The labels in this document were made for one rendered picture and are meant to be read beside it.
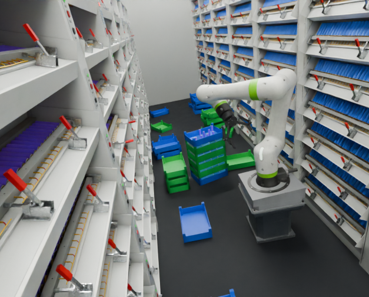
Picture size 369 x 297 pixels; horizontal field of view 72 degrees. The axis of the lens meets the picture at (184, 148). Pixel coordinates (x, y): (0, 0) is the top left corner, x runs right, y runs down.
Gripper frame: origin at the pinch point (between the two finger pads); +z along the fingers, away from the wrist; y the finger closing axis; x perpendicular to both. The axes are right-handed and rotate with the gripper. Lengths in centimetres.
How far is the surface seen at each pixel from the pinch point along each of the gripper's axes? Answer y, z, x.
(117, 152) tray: -38, -5, -69
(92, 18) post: -21, -75, -71
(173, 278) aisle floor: -77, 50, -10
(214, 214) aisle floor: -54, 25, 39
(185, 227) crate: -73, 24, 23
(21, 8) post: -13, -24, -119
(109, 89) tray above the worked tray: -33, -41, -62
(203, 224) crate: -61, 28, 28
